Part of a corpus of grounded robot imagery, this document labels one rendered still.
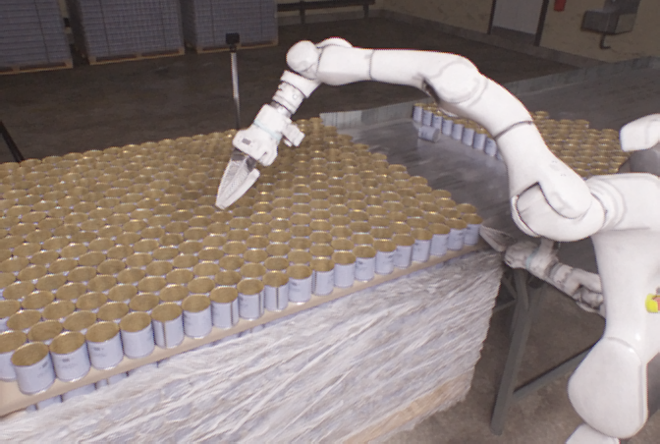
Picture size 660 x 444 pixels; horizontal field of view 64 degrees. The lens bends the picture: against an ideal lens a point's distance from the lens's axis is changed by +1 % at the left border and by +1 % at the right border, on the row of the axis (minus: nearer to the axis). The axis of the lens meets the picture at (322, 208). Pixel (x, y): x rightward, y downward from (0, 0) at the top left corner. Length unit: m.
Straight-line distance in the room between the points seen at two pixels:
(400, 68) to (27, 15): 7.59
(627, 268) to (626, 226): 0.12
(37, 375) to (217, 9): 8.14
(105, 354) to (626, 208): 1.07
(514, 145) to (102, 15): 7.91
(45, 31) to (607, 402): 8.03
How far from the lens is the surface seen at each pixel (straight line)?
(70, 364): 1.25
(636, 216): 1.11
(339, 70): 1.14
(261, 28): 9.40
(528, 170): 1.00
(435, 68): 1.08
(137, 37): 8.78
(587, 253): 1.89
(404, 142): 2.53
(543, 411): 2.84
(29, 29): 8.49
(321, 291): 1.41
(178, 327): 1.27
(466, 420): 2.69
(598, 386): 1.31
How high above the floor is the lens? 2.01
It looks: 29 degrees down
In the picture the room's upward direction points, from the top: 1 degrees clockwise
